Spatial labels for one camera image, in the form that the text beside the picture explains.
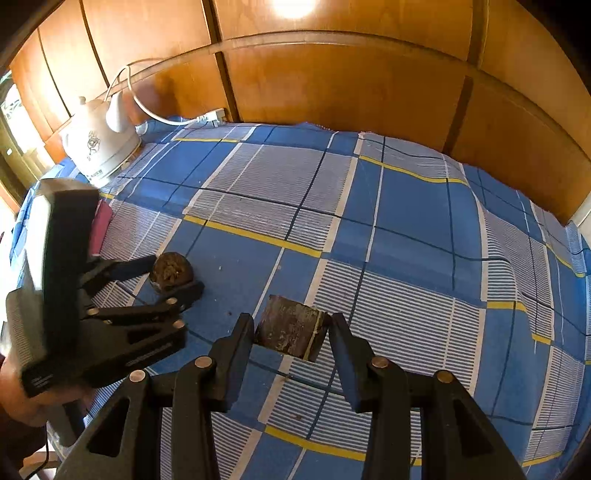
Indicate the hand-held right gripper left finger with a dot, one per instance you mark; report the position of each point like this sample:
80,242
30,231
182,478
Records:
240,355

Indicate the person's left hand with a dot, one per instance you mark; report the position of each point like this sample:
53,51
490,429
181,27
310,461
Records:
23,401

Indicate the wooden glass door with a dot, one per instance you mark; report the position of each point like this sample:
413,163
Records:
14,138

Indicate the large brown fruit chunk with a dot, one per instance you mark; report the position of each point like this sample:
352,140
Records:
291,330

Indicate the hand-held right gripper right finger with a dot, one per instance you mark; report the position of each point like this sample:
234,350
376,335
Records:
346,374

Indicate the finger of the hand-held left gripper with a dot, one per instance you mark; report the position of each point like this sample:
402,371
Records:
189,293
129,268

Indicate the blue plaid bed sheet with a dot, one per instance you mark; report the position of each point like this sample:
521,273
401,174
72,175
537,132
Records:
406,207

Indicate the dark round passion fruit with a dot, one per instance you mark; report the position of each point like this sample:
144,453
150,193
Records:
170,270

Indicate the white ceramic electric kettle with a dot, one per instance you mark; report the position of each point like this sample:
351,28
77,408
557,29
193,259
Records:
99,147

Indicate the white power plug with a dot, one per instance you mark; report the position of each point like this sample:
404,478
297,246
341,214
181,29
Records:
212,117

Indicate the wooden wardrobe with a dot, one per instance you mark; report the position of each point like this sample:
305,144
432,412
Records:
346,83

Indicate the pink shallow cardboard box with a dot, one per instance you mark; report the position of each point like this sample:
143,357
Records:
100,226

